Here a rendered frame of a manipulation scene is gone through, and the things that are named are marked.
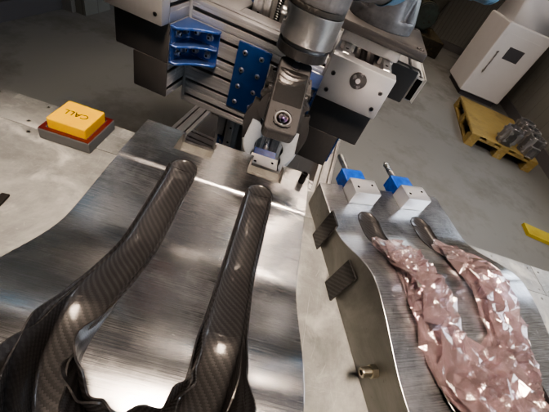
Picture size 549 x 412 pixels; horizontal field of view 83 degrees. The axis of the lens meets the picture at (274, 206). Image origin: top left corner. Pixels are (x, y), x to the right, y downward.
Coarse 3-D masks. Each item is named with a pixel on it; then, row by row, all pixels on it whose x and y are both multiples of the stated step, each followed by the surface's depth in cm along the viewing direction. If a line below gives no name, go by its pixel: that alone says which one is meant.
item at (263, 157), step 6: (264, 144) 62; (258, 150) 58; (264, 150) 58; (258, 156) 54; (264, 156) 55; (270, 156) 58; (252, 162) 53; (258, 162) 53; (264, 162) 54; (270, 162) 54; (276, 162) 55; (270, 168) 53; (276, 168) 53
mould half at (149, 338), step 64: (128, 192) 37; (192, 192) 40; (64, 256) 28; (192, 256) 34; (0, 320) 21; (128, 320) 24; (192, 320) 26; (256, 320) 28; (128, 384) 20; (256, 384) 23
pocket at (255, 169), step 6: (252, 168) 49; (258, 168) 49; (264, 168) 49; (282, 168) 48; (252, 174) 49; (258, 174) 50; (264, 174) 50; (270, 174) 50; (276, 174) 49; (282, 174) 48; (270, 180) 50; (276, 180) 50
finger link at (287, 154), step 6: (294, 138) 50; (282, 144) 51; (288, 144) 51; (294, 144) 50; (282, 150) 52; (288, 150) 52; (294, 150) 51; (282, 156) 52; (288, 156) 52; (294, 156) 52; (282, 162) 53; (288, 162) 53
